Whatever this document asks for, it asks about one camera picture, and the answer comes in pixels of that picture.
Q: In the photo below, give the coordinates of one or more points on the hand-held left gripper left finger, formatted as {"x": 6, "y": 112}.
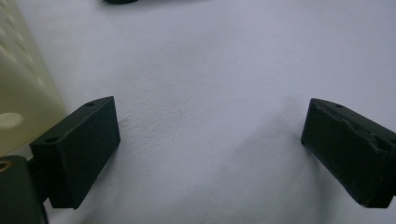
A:
{"x": 77, "y": 149}

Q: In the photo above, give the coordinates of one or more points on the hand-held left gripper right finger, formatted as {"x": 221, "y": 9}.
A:
{"x": 348, "y": 149}

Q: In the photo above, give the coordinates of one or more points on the cream plastic perforated basket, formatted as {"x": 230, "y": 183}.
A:
{"x": 21, "y": 87}

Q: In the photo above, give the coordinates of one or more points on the dark round object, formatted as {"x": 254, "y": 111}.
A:
{"x": 120, "y": 1}

